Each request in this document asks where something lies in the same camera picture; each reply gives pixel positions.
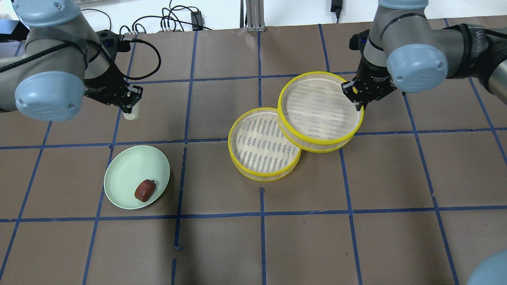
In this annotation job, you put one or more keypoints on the light green plate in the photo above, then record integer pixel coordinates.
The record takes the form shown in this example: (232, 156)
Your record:
(128, 169)

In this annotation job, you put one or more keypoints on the aluminium frame post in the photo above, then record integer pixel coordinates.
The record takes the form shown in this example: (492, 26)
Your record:
(255, 21)

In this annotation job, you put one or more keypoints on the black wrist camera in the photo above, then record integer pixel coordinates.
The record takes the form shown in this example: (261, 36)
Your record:
(113, 43)

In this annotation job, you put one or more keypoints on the yellow steamer layer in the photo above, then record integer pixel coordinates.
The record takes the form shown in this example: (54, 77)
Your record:
(315, 114)
(258, 148)

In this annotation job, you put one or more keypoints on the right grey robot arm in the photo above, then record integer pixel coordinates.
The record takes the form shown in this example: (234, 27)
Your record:
(401, 51)

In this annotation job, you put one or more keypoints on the brown bun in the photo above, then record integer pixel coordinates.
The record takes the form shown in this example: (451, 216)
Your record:
(145, 190)

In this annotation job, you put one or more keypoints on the black power adapter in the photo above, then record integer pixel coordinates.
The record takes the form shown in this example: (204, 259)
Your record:
(197, 20)

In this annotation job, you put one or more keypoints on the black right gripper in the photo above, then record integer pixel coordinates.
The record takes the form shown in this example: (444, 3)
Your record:
(372, 73)

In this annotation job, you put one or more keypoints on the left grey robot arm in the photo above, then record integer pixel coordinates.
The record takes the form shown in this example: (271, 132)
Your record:
(64, 61)

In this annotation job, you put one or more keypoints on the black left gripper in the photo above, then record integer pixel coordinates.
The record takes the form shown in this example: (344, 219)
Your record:
(103, 82)

